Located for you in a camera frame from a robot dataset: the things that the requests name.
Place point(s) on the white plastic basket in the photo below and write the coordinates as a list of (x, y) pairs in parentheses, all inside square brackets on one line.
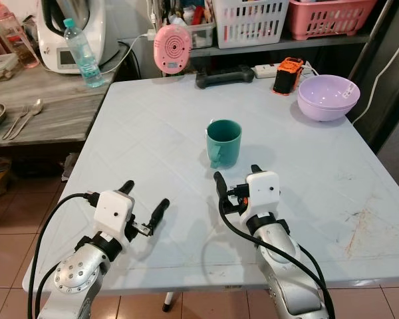
[(249, 23)]

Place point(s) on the pink round device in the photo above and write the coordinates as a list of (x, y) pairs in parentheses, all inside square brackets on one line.
[(171, 50)]

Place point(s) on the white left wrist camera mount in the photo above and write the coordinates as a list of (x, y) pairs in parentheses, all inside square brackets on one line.
[(113, 212)]

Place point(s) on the white table leg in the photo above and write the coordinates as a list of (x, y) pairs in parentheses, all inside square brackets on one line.
[(168, 302)]

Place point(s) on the green plastic mug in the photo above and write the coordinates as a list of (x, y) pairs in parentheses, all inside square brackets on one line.
[(224, 136)]

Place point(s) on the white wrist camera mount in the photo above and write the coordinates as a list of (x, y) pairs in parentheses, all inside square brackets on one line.
[(113, 212), (263, 189)]

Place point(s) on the orange and black device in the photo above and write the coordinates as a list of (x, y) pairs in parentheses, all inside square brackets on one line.
[(288, 76)]

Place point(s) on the white power strip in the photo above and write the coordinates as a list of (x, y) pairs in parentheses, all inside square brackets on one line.
[(266, 70)]

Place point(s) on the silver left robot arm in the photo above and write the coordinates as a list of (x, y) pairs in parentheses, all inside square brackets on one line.
[(76, 272)]

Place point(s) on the dark shelf board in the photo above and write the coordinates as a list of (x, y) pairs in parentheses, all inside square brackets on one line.
[(306, 43)]

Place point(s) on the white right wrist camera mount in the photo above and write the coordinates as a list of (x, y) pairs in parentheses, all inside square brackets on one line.
[(263, 189)]

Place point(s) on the purple plastic bowl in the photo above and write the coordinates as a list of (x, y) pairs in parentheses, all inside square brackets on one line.
[(326, 100)]

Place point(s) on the white food processor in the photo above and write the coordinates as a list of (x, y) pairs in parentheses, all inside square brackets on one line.
[(53, 46)]

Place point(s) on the clear storage box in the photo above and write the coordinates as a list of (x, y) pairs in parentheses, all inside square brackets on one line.
[(199, 33)]

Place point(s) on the pink plastic basket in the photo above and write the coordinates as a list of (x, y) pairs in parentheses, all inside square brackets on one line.
[(329, 16)]

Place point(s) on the clear water bottle teal cap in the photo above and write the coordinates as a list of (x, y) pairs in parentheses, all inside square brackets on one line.
[(86, 60)]

